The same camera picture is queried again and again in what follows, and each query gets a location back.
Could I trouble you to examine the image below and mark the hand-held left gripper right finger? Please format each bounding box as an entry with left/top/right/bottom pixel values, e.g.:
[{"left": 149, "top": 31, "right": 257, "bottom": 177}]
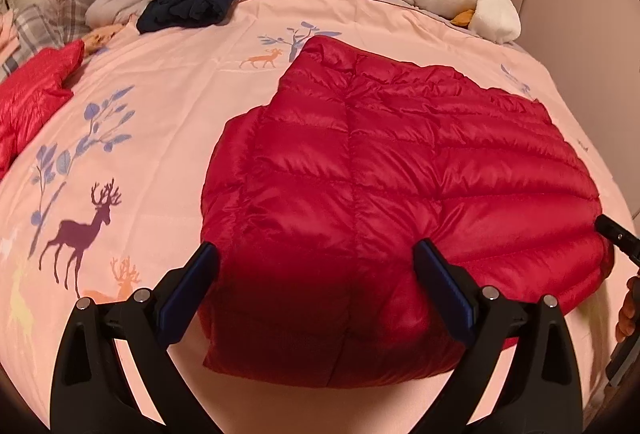
[{"left": 412, "top": 238, "right": 586, "bottom": 434}]

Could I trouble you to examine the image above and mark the person's right hand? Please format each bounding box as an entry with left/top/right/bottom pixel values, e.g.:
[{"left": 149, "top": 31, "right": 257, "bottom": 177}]
[{"left": 616, "top": 275, "right": 640, "bottom": 344}]

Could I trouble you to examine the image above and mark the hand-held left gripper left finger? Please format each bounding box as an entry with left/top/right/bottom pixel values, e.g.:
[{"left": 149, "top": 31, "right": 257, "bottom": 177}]
[{"left": 49, "top": 241, "right": 221, "bottom": 434}]

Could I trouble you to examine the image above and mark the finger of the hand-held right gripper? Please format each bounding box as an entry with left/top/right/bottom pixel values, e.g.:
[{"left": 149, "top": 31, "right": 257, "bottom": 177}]
[{"left": 594, "top": 213, "right": 640, "bottom": 265}]

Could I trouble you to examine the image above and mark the light grey garment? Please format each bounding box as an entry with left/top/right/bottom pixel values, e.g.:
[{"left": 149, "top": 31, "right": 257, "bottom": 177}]
[{"left": 85, "top": 0, "right": 151, "bottom": 28}]

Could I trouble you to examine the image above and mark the bright red puffer jacket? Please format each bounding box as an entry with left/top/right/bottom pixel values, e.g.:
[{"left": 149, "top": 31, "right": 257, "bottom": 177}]
[{"left": 0, "top": 38, "right": 86, "bottom": 182}]

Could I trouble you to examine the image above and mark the peach cloth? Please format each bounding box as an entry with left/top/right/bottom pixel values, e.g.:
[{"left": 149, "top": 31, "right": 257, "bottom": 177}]
[{"left": 80, "top": 22, "right": 126, "bottom": 57}]

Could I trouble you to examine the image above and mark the red down jacket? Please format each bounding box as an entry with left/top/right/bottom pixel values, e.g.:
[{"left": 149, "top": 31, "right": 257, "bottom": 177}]
[{"left": 200, "top": 35, "right": 616, "bottom": 387}]

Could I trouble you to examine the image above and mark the pink printed duvet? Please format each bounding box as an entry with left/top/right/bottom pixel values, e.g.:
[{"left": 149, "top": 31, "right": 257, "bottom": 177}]
[{"left": 0, "top": 0, "right": 640, "bottom": 434}]

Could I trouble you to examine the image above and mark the grey plaid blanket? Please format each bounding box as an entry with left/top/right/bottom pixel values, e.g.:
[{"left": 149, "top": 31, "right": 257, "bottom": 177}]
[{"left": 2, "top": 4, "right": 63, "bottom": 82}]

